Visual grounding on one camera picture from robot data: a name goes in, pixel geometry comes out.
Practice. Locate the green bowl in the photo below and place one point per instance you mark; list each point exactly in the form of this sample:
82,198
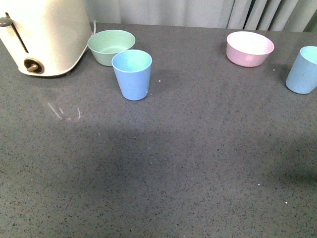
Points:
106,44

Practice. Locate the pink bowl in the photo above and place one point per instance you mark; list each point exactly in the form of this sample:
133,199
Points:
248,49

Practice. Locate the blue cup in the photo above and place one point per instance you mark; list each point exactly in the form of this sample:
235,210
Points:
132,69
302,78

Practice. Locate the white toaster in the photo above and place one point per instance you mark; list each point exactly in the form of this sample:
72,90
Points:
44,37

